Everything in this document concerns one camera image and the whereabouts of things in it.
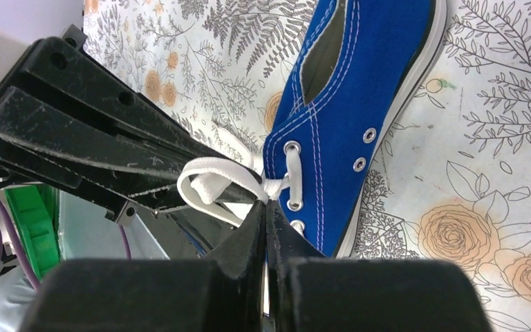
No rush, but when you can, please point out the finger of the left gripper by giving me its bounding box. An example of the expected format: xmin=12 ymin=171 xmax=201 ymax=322
xmin=0 ymin=86 xmax=257 ymax=216
xmin=18 ymin=36 xmax=266 ymax=194

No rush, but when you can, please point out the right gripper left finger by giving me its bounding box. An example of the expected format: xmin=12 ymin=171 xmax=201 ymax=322
xmin=21 ymin=201 xmax=266 ymax=331

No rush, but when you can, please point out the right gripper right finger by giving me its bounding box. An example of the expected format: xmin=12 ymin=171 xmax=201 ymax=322
xmin=266 ymin=201 xmax=491 ymax=331

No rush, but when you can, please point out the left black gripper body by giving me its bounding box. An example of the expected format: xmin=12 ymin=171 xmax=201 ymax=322
xmin=0 ymin=25 xmax=138 ymax=225

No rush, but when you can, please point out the white shoelace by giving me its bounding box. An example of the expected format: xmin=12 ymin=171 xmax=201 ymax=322
xmin=176 ymin=140 xmax=304 ymax=227

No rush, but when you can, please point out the blue canvas sneaker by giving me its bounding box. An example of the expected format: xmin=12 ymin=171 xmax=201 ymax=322
xmin=263 ymin=1 xmax=447 ymax=257

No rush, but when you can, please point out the green plastic bin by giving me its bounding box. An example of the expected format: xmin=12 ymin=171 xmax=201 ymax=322
xmin=5 ymin=184 xmax=61 ymax=280

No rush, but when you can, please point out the floral patterned mat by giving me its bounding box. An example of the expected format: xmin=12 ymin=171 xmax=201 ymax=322
xmin=84 ymin=1 xmax=531 ymax=331

